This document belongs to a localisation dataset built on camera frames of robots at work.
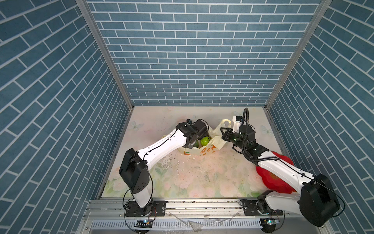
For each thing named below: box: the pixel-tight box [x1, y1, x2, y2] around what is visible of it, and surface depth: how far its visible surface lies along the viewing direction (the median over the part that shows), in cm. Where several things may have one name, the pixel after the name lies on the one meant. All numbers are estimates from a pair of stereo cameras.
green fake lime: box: [200, 136, 211, 146], surface depth 95 cm
